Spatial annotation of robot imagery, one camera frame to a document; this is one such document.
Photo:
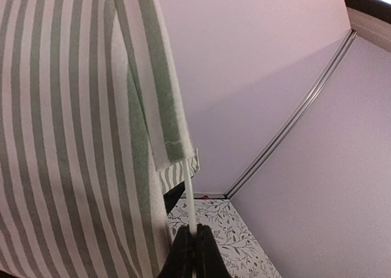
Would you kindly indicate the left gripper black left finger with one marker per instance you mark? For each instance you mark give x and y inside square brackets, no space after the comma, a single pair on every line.
[179,262]

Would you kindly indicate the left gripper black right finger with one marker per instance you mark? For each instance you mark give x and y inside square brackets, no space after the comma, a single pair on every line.
[209,262]

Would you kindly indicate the green striped pet tent fabric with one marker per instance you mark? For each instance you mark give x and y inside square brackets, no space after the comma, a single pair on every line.
[91,113]

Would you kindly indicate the right aluminium corner post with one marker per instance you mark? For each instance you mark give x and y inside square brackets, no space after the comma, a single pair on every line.
[293,119]

